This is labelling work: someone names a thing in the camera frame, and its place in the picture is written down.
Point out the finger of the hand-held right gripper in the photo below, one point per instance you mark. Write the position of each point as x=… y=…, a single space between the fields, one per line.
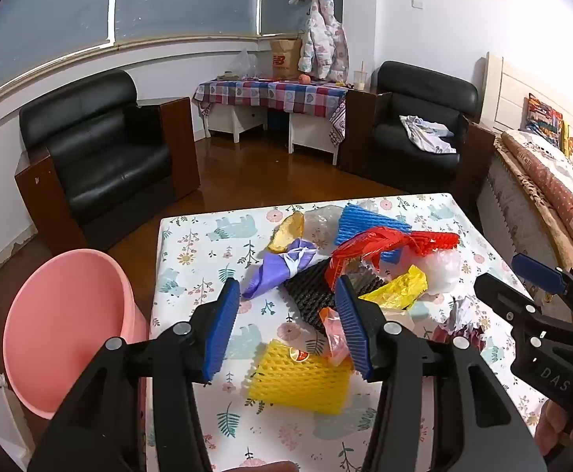
x=537 y=270
x=505 y=297

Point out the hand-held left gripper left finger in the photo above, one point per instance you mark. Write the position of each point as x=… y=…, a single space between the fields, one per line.
x=220 y=334

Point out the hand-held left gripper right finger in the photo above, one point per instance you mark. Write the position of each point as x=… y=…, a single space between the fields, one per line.
x=352 y=334

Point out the purple face mask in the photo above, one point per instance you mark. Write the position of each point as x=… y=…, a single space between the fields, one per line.
x=271 y=270

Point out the blue foam net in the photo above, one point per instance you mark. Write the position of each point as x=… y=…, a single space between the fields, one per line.
x=360 y=223

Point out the pink plastic basin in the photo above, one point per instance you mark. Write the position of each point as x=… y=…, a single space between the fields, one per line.
x=65 y=324

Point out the person's right hand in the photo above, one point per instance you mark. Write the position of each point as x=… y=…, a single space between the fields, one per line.
x=551 y=427

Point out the orange plastic bag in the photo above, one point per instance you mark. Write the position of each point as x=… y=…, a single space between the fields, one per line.
x=333 y=334

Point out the crumpled paper wrapper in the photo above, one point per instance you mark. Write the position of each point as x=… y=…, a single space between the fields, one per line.
x=463 y=319

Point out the small red white cap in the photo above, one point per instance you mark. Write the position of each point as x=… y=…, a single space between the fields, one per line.
x=298 y=354

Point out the black foam net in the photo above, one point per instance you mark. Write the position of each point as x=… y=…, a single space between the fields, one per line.
x=311 y=290

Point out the yellow plastic bag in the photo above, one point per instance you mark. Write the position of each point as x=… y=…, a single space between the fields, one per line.
x=399 y=287

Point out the white plastic wrap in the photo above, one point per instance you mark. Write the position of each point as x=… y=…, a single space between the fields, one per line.
x=441 y=270

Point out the floral tablecloth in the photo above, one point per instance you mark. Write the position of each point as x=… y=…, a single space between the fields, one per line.
x=202 y=265

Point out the white bed mattress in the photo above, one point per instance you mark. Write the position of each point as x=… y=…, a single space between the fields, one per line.
x=505 y=206

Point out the yellow foam net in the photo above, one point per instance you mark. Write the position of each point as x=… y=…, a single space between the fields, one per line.
x=296 y=383

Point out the red plastic bag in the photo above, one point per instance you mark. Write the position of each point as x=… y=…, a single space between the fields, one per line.
x=355 y=255

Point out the brown patterned blanket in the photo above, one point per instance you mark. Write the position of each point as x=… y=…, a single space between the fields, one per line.
x=551 y=191

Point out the red foam net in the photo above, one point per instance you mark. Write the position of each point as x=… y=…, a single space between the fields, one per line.
x=434 y=242

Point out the crumpled clear plastic bag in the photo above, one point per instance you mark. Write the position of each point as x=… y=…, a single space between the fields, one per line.
x=323 y=228

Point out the orange peel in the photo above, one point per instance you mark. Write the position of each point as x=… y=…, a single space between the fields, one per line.
x=289 y=233

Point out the colourful striped pillow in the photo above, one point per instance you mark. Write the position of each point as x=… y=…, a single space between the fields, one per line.
x=544 y=120

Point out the patterned white cloth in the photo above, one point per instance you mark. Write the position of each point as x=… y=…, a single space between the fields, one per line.
x=429 y=135

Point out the cream bed headboard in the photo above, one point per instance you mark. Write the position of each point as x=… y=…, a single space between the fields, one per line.
x=505 y=88

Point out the black leather armchair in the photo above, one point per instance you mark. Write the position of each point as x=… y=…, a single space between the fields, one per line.
x=414 y=108
x=104 y=157

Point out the checkered tablecloth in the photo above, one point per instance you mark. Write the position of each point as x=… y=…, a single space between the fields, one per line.
x=266 y=93

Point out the plastic cup with straw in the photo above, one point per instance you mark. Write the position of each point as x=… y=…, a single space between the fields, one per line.
x=360 y=81

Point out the clear plastic bag on desk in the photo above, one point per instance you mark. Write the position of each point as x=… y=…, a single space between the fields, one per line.
x=242 y=65

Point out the cardboard box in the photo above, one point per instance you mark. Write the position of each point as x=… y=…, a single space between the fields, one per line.
x=284 y=59

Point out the patterned puffer jacket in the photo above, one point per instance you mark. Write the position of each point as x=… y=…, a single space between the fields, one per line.
x=323 y=39

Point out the large bay window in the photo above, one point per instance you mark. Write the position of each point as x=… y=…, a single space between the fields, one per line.
x=70 y=5

